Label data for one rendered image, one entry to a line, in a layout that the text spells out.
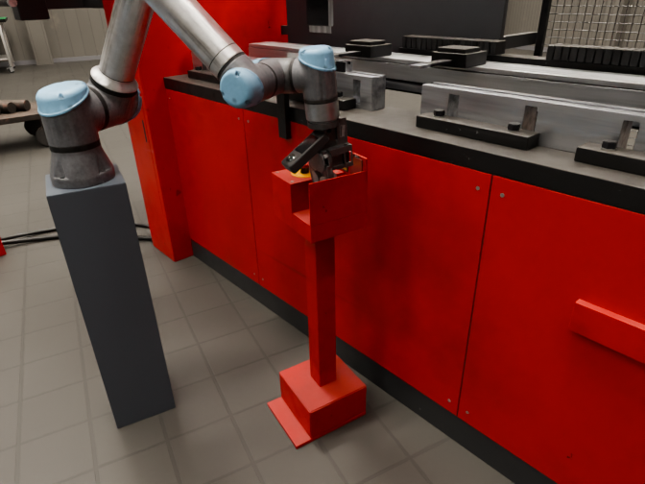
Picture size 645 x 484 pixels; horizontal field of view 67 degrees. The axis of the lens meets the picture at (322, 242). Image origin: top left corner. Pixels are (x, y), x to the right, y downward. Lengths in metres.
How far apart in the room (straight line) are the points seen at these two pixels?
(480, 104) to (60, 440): 1.52
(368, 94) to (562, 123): 0.56
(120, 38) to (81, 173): 0.33
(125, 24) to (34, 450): 1.23
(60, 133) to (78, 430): 0.93
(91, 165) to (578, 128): 1.11
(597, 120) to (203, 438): 1.33
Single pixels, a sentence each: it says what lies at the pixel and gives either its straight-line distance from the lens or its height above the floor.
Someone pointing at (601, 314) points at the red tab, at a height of 0.62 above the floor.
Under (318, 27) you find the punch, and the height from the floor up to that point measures 1.09.
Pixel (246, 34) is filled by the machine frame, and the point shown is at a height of 1.02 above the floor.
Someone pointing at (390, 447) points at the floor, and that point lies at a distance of 1.55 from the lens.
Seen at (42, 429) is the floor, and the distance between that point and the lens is 1.83.
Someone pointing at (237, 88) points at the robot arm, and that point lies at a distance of 0.98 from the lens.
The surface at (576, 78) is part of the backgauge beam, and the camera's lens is 1.43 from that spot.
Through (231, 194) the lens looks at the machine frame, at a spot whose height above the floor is 0.47.
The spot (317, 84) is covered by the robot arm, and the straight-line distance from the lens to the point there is 1.07.
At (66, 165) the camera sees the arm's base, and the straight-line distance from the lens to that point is 1.33.
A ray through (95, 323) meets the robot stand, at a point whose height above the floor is 0.40.
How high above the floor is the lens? 1.19
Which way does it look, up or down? 28 degrees down
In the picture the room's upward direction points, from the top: 1 degrees counter-clockwise
